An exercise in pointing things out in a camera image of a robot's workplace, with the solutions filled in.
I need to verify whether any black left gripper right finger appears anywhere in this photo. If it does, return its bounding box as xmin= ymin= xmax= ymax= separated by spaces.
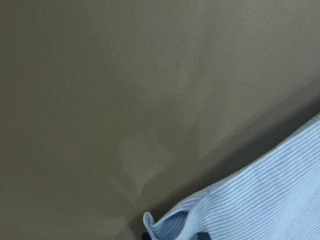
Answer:
xmin=197 ymin=232 xmax=209 ymax=240

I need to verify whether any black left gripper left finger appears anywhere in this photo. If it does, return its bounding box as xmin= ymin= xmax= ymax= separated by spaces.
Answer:
xmin=141 ymin=232 xmax=150 ymax=240

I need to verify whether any blue striped dress shirt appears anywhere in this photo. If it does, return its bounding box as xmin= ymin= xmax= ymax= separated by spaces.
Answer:
xmin=143 ymin=116 xmax=320 ymax=240

